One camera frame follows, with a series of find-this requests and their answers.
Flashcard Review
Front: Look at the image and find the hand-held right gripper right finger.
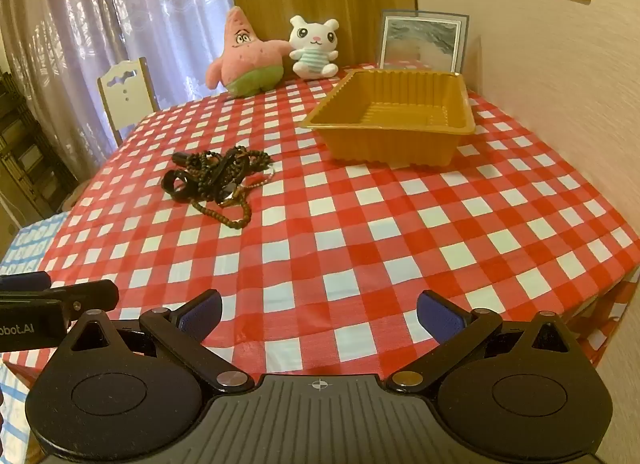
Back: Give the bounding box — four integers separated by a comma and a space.
384, 289, 584, 393

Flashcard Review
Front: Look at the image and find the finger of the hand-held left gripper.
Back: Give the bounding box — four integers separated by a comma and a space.
0, 279, 120, 321
0, 271, 51, 291

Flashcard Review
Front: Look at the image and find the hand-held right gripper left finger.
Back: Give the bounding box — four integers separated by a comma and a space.
59, 288, 254, 396

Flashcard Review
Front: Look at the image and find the brown bead necklace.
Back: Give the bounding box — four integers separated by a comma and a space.
191, 191, 252, 231

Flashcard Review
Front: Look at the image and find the black bracelet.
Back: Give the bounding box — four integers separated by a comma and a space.
161, 168, 202, 203

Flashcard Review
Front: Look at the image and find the dark bead necklace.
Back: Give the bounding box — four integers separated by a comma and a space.
171, 145, 274, 182

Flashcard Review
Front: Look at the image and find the yellow plastic tray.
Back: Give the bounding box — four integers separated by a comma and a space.
300, 69, 477, 168

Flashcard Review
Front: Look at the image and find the red checkered tablecloth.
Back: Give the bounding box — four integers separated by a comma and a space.
0, 61, 640, 386

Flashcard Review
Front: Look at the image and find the dark shelf rack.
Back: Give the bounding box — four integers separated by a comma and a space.
0, 70, 69, 226

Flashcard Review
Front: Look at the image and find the white wooden chair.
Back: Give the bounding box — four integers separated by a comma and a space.
96, 57, 161, 148

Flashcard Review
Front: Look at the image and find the pink starfish plush toy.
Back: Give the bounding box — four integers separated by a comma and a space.
205, 6, 292, 99

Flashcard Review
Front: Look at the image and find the sheer patterned curtain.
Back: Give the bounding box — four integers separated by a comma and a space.
0, 0, 237, 184

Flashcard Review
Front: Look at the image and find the framed picture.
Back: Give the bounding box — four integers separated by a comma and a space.
378, 9, 471, 75

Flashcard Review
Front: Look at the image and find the white bunny plush toy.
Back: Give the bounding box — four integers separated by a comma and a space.
288, 15, 341, 80

